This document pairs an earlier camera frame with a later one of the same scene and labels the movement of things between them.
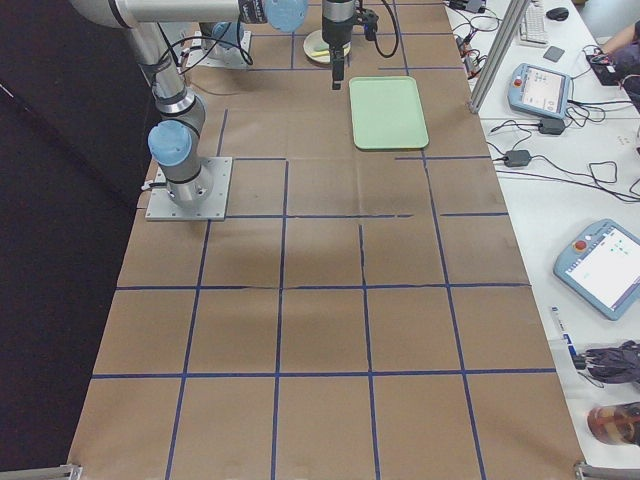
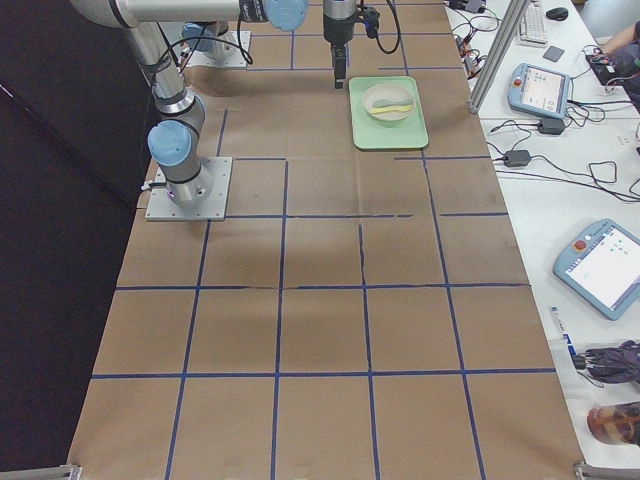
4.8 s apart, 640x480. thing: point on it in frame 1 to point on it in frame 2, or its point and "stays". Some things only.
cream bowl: (316, 47) to (389, 91)
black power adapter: (516, 158) stays
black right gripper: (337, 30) stays
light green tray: (387, 113) stays
